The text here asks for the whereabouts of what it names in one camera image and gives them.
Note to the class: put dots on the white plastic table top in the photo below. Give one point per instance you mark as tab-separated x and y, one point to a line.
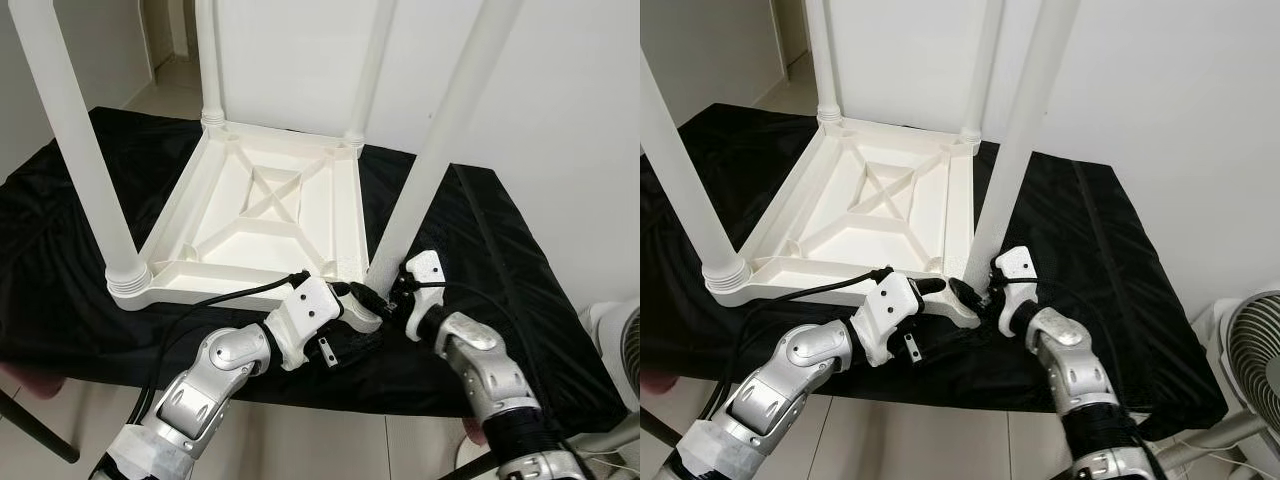
250	240
850	235

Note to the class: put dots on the white plastic table leg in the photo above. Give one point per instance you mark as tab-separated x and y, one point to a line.
70	130
985	60
450	130
680	150
208	60
822	50
372	70
1030	120

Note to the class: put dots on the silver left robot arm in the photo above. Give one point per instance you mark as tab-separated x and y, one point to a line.
200	390
790	380

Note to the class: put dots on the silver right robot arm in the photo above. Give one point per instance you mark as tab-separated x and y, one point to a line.
480	370
1075	370

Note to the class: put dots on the black table cloth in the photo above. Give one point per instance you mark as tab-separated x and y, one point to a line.
1130	300
520	300

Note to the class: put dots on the white floor fan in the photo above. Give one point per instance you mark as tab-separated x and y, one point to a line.
620	350
1255	350

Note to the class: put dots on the grey metal tube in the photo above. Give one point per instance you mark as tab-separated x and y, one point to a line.
1200	440
595	450

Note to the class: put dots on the black metal table leg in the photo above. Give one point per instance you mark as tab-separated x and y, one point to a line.
660	425
40	430

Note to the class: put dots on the red table edge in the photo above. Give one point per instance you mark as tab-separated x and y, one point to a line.
25	380

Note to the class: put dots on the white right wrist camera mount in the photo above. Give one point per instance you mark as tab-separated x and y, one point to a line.
425	275
1015	270

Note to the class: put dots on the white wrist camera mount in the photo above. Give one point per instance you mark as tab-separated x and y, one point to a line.
310	315
425	275
1015	270
895	310

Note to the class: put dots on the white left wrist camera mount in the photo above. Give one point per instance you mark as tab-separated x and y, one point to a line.
310	315
895	310

